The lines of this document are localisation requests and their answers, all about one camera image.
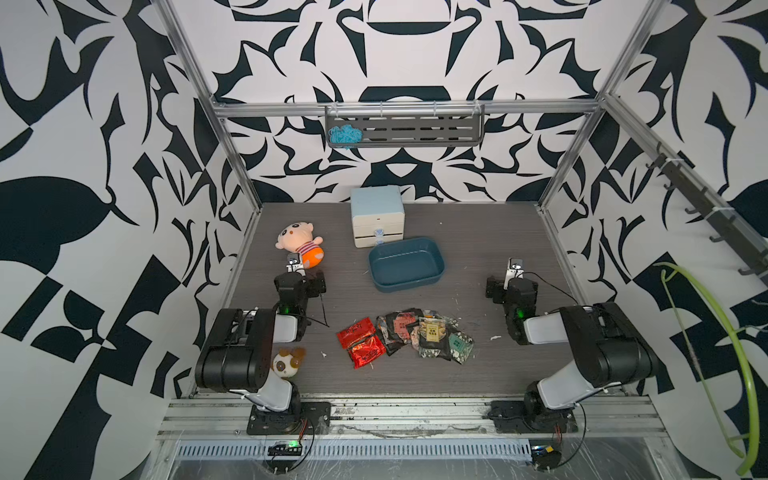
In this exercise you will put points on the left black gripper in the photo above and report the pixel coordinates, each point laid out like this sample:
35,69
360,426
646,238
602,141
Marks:
294,282

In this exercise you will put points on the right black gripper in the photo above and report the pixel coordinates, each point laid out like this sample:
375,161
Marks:
496,288

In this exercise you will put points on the green label tea bag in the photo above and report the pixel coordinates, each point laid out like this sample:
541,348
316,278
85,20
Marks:
460,346

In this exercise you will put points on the yellow label tea bag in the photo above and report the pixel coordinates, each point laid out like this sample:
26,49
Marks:
433,336

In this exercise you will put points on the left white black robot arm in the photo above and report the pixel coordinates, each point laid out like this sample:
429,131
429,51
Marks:
237,356

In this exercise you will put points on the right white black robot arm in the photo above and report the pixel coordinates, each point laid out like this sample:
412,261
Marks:
607,351

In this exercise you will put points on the lower red tea bag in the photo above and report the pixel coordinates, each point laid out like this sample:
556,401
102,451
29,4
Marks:
366,351

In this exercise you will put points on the black tea bag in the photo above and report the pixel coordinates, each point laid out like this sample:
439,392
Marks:
391,340

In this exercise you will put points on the teal plastic storage box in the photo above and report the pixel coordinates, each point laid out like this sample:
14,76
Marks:
406,264

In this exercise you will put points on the dark red floral tea bag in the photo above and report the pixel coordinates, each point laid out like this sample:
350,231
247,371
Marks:
406,321

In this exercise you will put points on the pink plush doll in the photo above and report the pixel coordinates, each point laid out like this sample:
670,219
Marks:
298,238

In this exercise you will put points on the brown white plush toy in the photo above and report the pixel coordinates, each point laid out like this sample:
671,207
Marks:
287,362

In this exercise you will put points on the white blue drawer cabinet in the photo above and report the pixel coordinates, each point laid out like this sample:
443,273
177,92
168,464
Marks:
377,215

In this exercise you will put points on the left controller board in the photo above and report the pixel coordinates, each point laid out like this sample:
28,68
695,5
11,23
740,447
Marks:
292,448

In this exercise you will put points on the controller board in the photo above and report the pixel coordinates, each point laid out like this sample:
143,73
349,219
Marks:
546,458
292,448

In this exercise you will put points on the right controller board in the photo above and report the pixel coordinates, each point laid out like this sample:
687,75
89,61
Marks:
546,458

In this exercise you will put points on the blue scrunchie bundle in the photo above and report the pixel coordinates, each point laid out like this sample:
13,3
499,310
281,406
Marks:
345,136

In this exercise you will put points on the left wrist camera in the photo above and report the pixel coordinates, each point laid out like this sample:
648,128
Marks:
294,263

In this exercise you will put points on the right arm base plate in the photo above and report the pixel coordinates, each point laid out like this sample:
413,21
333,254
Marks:
519,417

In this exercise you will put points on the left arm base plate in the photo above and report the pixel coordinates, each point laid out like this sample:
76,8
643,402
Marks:
307,417

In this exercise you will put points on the white cable duct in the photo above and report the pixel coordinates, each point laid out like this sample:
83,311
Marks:
517,450

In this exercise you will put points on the grey wall shelf rack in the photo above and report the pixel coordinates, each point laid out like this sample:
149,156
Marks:
389,125

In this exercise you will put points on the black hook rail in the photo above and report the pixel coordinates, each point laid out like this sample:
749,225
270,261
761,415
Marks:
705,204

